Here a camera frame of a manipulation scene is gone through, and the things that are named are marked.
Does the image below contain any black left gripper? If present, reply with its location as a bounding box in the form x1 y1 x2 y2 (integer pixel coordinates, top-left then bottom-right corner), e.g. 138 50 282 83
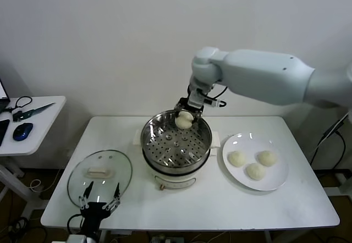
78 181 122 235

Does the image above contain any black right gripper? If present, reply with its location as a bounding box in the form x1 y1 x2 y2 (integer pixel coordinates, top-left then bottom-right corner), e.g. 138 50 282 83
173 97 206 130

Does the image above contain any white steamed baozi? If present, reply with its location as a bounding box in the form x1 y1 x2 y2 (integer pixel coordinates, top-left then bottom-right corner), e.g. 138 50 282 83
257 150 277 168
245 163 267 181
175 111 193 130
228 151 246 168

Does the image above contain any oval glass lid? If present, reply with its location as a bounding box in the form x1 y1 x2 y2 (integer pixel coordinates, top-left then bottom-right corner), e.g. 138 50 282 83
67 150 133 207

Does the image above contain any perforated steel steamer basket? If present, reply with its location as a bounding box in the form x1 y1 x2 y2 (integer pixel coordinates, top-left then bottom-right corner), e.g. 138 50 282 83
133 110 221 174

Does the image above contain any white round plate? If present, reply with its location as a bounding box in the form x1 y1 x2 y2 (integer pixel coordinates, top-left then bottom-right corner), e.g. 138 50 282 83
219 132 289 191

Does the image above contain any white floor power strip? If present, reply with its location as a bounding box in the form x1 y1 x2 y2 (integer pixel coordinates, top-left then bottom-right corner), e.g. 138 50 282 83
150 234 188 243

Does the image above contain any white side desk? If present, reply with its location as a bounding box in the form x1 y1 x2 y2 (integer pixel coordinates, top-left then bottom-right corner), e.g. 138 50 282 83
0 96 67 219

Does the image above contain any blue computer mouse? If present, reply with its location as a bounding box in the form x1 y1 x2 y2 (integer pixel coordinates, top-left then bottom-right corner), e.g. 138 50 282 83
13 123 34 141

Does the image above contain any black phone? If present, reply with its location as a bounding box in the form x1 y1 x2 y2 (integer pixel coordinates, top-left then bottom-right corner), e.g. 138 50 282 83
0 119 10 147

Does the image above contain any laptop computer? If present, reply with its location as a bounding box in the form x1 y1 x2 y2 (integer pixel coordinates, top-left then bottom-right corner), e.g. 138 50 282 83
0 78 11 113

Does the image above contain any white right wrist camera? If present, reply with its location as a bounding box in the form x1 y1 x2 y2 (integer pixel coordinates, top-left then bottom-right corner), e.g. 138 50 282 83
188 87 226 109

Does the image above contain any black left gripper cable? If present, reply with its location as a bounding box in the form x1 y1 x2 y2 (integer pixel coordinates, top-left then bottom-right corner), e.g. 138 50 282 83
67 213 84 236

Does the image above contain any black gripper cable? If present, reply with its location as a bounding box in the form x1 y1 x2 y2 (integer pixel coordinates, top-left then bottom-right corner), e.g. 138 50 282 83
67 213 84 236
205 82 229 109

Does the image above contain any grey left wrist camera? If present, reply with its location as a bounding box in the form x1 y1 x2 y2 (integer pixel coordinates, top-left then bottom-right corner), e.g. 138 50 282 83
68 234 89 243

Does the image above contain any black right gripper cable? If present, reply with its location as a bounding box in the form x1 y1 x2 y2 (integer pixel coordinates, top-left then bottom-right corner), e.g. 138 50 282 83
205 82 229 109

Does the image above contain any white floor cable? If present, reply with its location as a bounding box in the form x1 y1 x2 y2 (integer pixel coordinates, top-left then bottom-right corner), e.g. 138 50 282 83
29 168 64 194

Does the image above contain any green handled blade tool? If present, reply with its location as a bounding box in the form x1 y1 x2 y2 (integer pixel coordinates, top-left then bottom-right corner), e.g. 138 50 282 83
12 102 57 123

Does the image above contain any black looped cable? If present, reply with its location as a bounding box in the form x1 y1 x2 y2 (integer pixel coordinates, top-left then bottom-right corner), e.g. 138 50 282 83
0 96 34 114

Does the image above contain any black wall cable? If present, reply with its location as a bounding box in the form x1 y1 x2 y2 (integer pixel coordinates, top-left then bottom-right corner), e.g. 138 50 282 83
310 113 349 170

